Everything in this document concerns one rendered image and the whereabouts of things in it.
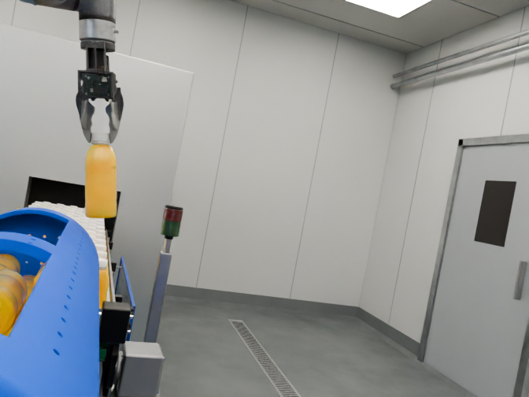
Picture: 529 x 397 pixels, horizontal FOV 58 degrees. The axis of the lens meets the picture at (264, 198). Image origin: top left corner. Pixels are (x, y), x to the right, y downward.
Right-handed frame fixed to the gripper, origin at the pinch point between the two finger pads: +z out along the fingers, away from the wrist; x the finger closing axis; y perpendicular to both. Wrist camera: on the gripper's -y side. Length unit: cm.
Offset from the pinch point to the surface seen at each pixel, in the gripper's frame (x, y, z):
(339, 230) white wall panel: 227, -433, 116
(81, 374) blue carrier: 7, 72, 19
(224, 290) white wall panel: 84, -417, 182
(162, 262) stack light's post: 14, -45, 42
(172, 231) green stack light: 17, -45, 31
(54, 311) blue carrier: 3, 66, 16
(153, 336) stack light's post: 11, -43, 67
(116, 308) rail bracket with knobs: 2.1, -7.7, 43.4
